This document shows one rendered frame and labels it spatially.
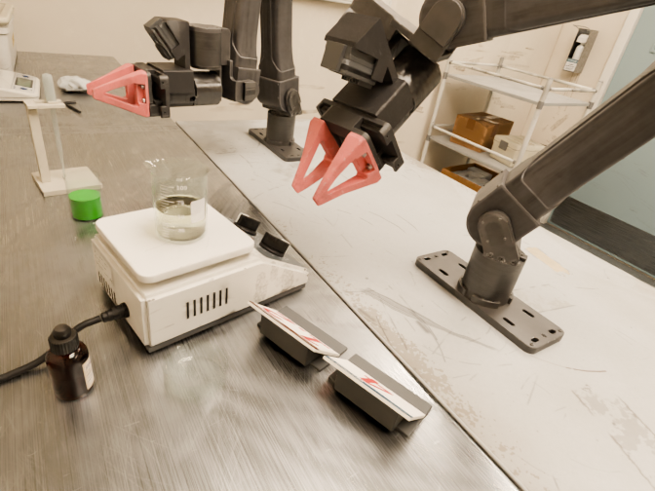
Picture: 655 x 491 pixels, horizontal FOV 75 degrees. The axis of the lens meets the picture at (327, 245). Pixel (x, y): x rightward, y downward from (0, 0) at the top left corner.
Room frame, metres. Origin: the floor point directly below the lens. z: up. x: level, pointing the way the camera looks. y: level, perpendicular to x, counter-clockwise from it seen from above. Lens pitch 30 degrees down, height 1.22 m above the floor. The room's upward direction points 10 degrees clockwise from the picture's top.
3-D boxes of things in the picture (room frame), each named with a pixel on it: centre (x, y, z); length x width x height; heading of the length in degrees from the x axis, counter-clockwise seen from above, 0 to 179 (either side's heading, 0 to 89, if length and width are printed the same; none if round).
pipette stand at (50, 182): (0.60, 0.42, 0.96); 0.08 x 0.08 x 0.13; 45
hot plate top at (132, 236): (0.37, 0.15, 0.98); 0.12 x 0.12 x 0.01; 48
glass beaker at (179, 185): (0.37, 0.15, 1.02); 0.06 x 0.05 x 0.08; 90
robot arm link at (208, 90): (0.76, 0.26, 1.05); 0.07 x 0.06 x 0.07; 135
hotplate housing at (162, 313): (0.39, 0.14, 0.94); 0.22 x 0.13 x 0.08; 138
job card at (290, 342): (0.33, 0.02, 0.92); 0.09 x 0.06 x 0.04; 55
